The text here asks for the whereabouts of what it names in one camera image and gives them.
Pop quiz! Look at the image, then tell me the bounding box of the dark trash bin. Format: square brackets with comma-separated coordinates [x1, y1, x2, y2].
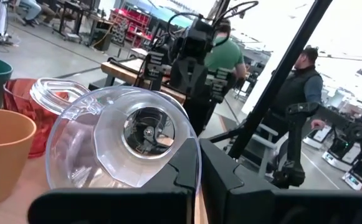
[92, 27, 113, 52]

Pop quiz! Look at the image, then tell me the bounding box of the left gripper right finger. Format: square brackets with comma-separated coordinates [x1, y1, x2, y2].
[200, 138, 362, 224]

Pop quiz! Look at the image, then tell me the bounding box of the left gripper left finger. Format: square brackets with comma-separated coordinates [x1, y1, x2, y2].
[27, 136, 200, 224]

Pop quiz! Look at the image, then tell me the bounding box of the round clear glass mug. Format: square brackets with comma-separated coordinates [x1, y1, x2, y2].
[29, 77, 202, 195]

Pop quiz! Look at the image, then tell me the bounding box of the red storage shelving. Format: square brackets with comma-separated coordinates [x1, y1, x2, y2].
[108, 2, 158, 49]

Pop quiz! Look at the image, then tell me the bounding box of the wooden workbench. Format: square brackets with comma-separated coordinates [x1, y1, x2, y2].
[100, 57, 188, 105]

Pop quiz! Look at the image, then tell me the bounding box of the black diagonal metal pole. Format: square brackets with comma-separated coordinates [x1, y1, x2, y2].
[227, 0, 334, 160]

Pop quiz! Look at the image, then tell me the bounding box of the red faceted transparent tumbler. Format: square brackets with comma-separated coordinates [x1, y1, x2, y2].
[2, 78, 72, 159]

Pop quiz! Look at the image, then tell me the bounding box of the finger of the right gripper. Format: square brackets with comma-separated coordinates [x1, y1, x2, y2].
[204, 67, 236, 104]
[142, 50, 173, 91]

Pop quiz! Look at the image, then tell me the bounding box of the orange plastic cup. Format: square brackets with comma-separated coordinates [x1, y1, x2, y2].
[0, 108, 37, 208]

